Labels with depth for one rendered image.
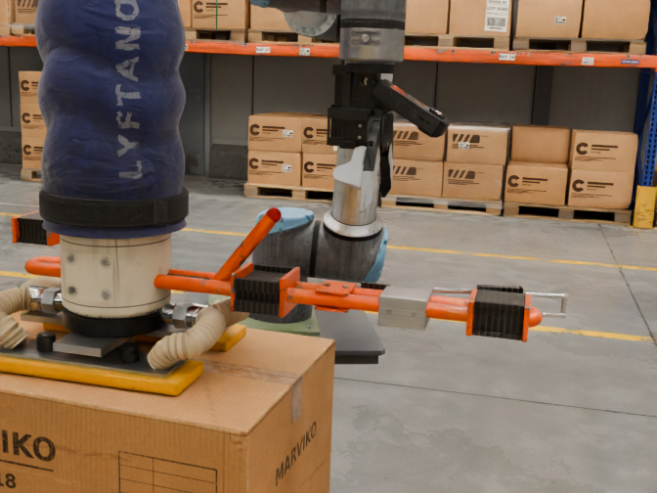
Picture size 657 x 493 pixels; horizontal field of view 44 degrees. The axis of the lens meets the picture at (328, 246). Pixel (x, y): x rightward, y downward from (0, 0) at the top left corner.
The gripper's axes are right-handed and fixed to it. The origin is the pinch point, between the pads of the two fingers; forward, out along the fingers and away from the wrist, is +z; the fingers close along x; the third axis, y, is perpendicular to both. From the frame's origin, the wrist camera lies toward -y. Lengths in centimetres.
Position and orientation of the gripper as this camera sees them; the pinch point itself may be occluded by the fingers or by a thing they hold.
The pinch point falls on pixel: (378, 205)
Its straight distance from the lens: 119.0
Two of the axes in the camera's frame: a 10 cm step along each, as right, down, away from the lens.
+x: -2.6, 2.0, -9.4
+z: -0.4, 9.8, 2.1
